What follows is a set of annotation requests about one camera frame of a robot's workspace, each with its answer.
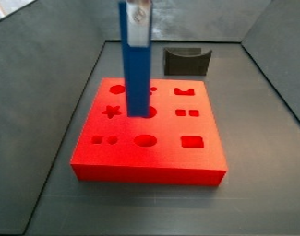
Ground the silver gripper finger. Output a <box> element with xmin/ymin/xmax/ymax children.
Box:
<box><xmin>126</xmin><ymin>0</ymin><xmax>152</xmax><ymax>47</ymax></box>

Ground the blue rectangular block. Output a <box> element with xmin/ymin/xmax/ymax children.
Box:
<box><xmin>118</xmin><ymin>0</ymin><xmax>150</xmax><ymax>117</ymax></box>

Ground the red shape-sorting board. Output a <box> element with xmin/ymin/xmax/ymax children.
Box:
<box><xmin>72</xmin><ymin>78</ymin><xmax>228</xmax><ymax>186</ymax></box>

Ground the black curved cradle holder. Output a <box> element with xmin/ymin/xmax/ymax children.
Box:
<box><xmin>164</xmin><ymin>47</ymin><xmax>213</xmax><ymax>76</ymax></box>

